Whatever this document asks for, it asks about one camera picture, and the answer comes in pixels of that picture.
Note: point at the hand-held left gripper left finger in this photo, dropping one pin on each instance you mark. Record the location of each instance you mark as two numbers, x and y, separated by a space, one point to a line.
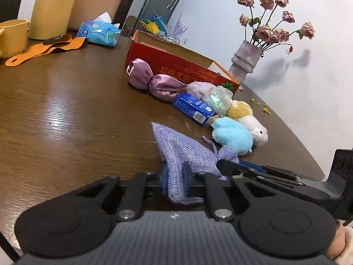
165 179

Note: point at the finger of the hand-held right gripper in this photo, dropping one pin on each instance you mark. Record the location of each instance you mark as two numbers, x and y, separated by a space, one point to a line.
281 172
234 168

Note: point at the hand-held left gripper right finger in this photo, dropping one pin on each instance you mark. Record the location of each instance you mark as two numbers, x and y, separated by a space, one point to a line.
187 179

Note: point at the blue plush ball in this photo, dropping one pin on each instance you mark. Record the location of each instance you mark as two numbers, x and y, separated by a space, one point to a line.
233 135

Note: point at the iridescent plastic bag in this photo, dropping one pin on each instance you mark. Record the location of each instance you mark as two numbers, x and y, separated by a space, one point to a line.
217 99

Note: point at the lilac plush cloth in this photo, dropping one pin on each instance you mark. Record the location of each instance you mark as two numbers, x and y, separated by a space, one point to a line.
197 88

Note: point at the purple satin candy-shaped pillow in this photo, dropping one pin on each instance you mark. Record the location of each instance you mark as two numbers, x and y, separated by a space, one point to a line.
160 85

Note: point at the red cardboard box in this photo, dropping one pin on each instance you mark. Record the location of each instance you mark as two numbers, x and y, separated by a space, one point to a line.
154 60

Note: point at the person's right hand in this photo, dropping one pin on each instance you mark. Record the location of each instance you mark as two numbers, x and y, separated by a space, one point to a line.
339 237

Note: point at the yellow and white plush toy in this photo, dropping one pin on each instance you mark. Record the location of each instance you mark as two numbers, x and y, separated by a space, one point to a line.
248 118

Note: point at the scattered yellow petals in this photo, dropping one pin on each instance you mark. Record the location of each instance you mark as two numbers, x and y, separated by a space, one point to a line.
259 105

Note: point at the small blue tissue packet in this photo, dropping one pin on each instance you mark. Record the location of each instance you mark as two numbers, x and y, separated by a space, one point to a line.
193 109

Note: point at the purple ribbed vase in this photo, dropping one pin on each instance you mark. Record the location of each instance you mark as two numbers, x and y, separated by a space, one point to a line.
245 58

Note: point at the dried pink roses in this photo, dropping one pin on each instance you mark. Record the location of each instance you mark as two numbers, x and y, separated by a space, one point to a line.
266 31

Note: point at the clear plastic item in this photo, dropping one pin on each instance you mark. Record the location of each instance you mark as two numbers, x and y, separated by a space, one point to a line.
168 38

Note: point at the yellow and blue bag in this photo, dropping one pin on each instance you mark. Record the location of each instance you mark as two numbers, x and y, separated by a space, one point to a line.
151 26

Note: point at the large blue tissue pack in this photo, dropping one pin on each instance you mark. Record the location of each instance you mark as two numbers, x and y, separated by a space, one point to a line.
96 31

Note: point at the black felt strip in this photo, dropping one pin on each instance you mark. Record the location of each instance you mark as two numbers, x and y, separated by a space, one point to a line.
56 39

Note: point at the pink suitcase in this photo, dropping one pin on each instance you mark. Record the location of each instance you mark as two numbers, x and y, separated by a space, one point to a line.
93 2

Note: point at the tall yellow jug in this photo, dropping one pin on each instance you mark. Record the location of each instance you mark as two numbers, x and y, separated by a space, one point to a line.
52 8

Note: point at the yellow mug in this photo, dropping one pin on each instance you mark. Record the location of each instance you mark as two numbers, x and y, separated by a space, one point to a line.
13 38

